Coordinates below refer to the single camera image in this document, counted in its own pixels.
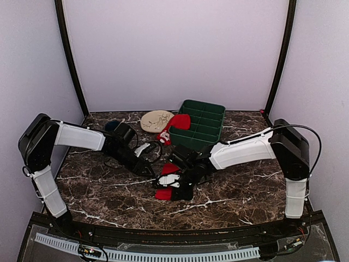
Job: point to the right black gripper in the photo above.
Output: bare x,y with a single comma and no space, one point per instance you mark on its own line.
180,194

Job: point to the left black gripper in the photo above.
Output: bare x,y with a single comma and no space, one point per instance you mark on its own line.
143,165

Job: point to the red sock plain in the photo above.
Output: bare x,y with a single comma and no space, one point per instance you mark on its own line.
166,193

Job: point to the green divided plastic organizer tray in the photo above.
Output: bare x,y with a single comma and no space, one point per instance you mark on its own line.
206,121

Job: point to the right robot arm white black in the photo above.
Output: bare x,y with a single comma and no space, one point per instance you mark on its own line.
281,142

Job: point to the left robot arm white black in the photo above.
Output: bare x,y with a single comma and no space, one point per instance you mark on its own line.
43,134

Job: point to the red Santa sock in tray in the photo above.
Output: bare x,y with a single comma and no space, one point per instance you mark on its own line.
179,121

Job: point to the beige bird pattern plate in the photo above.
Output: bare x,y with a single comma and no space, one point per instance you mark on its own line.
155,121

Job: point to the dark blue cup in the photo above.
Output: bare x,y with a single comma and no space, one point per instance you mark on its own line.
111,126

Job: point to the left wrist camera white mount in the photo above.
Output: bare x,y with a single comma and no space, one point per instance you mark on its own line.
145,149

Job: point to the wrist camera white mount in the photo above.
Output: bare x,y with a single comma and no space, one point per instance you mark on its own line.
167,180
145,149

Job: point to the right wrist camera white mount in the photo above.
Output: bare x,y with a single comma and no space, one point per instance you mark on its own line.
167,180

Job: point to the white slotted cable duct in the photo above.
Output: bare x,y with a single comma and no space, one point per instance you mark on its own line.
107,254

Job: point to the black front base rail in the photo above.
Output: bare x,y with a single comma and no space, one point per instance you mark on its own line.
261,234

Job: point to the black right frame post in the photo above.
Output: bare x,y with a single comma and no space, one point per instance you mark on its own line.
282,57

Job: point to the black frame post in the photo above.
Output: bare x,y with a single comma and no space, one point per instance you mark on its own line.
63,29
282,57

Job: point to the black left frame post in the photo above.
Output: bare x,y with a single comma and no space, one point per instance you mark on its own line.
63,29

